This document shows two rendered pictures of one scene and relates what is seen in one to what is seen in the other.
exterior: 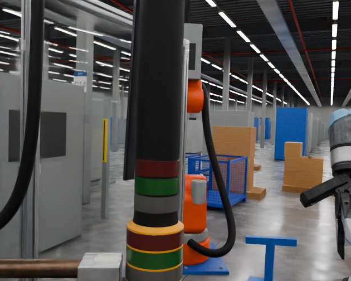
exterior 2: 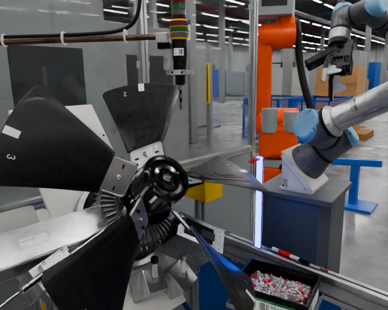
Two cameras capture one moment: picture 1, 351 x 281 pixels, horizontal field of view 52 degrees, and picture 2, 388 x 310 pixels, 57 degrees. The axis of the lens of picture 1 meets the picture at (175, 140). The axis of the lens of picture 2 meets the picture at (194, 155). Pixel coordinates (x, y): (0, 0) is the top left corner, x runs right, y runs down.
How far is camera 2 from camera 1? 0.68 m
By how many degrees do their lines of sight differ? 17
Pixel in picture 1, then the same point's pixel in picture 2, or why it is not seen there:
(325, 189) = (319, 56)
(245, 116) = (356, 57)
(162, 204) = (178, 11)
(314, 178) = not seen: outside the picture
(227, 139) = not seen: hidden behind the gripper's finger
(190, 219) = (282, 147)
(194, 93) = (286, 29)
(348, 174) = (337, 45)
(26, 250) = not seen: hidden behind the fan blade
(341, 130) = (336, 17)
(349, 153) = (337, 31)
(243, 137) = (348, 77)
